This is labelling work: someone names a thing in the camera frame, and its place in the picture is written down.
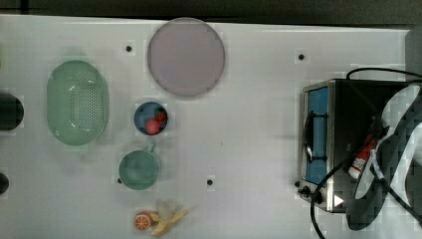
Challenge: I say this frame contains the red plush ketchup bottle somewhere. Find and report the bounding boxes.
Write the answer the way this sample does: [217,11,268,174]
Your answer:
[348,134,377,179]

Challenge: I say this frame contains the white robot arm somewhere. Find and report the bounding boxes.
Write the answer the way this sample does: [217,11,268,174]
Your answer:
[346,84,421,231]

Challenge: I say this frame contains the black toaster oven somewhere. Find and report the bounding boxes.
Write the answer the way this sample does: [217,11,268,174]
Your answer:
[300,79,419,213]

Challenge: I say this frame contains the red toy strawberry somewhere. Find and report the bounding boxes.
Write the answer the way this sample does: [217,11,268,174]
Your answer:
[145,119,160,135]

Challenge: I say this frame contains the blue small bowl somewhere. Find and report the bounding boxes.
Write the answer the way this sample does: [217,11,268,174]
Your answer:
[133,102,168,135]

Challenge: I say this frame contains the grey round plate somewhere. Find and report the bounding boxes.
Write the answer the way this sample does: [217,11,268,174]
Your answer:
[147,18,226,98]

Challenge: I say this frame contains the toy orange slice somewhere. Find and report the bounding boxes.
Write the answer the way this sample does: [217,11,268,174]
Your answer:
[133,211,152,231]

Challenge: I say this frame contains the green plastic colander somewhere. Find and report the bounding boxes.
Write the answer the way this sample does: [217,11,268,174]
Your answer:
[47,60,109,145]

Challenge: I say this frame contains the black cylinder on table edge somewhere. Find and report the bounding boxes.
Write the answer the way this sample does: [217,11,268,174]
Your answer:
[0,94,24,131]

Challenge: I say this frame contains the green cup with handle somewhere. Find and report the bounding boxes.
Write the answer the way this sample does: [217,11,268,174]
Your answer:
[118,142,161,190]

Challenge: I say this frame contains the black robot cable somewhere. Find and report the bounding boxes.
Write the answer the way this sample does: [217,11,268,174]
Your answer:
[310,67,422,239]

